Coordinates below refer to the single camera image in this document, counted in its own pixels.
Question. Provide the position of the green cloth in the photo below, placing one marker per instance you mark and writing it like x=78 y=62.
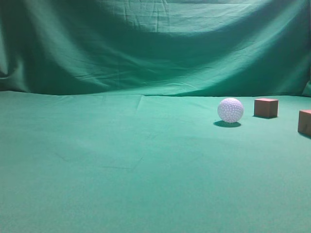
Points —
x=109 y=123

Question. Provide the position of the brown wooden cube block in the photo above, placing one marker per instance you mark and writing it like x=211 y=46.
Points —
x=266 y=108

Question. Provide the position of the brown cube block at edge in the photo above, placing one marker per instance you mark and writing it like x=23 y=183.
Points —
x=304 y=122

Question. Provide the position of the white dimpled golf ball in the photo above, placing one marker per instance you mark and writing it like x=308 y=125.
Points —
x=230 y=110

